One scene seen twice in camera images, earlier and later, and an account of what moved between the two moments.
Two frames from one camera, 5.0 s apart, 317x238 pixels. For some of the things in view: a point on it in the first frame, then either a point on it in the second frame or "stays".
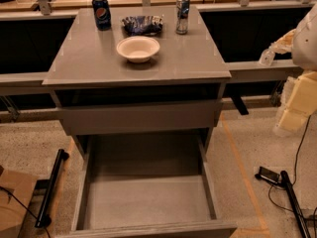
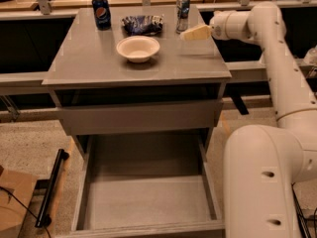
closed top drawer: [145, 117] stays
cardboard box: [16, 189] stays
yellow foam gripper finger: [298, 101] to [224, 25]
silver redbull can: [182, 14] stays
